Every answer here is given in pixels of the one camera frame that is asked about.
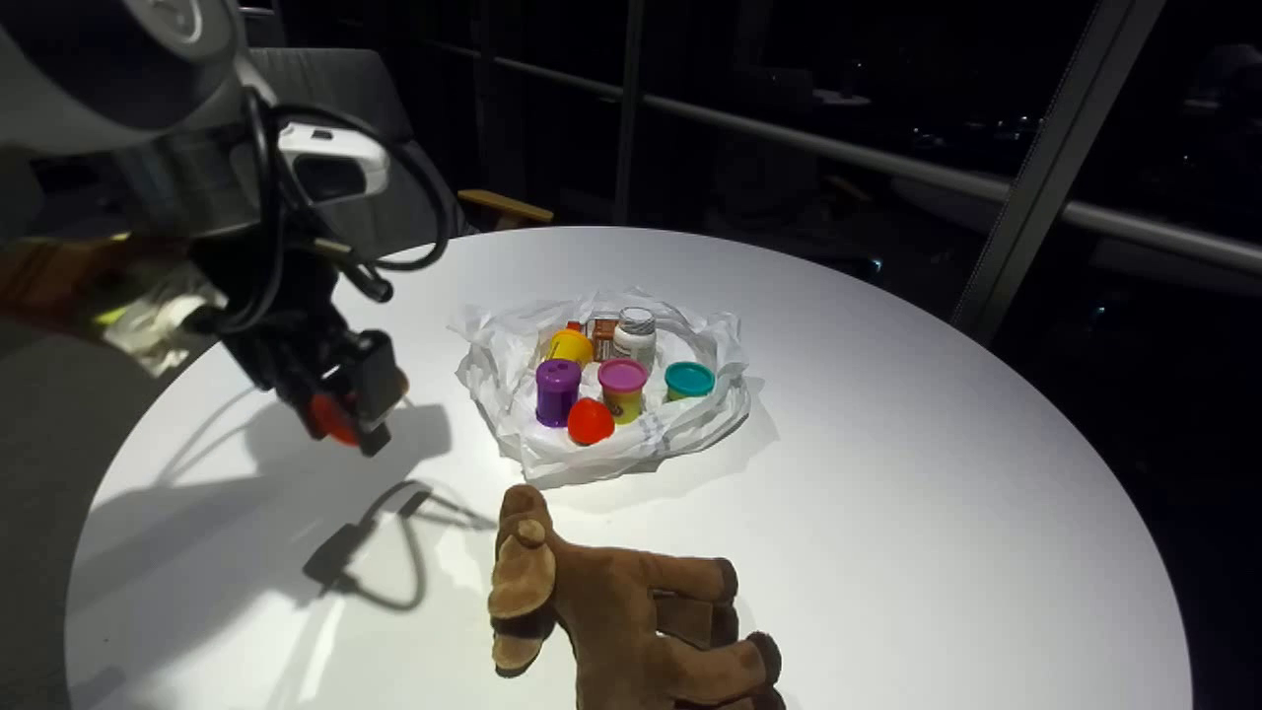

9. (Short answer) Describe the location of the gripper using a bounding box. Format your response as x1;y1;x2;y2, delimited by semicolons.
193;237;408;458

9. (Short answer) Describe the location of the small orange-red object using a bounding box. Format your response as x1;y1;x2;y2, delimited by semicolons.
306;392;362;447

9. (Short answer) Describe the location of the white plastic bag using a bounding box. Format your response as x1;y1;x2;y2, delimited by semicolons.
449;286;756;490

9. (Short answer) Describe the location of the grey chair with wooden armrest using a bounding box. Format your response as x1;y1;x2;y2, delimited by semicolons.
245;46;556;259

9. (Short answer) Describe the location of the purple tub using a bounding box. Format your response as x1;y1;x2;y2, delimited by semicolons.
534;358;584;429

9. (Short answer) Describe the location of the orange-red ball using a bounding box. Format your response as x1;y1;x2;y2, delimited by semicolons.
566;397;617;447

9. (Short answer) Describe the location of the yellow tub with pink lid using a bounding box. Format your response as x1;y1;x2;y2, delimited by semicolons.
596;357;651;426

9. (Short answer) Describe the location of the tub with teal lid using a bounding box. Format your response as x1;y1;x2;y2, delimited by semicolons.
663;361;718;404

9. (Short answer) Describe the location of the brown plush toy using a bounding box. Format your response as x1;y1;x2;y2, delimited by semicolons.
487;483;788;710

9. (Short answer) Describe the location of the metal railing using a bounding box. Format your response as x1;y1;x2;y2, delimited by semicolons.
424;0;1262;346

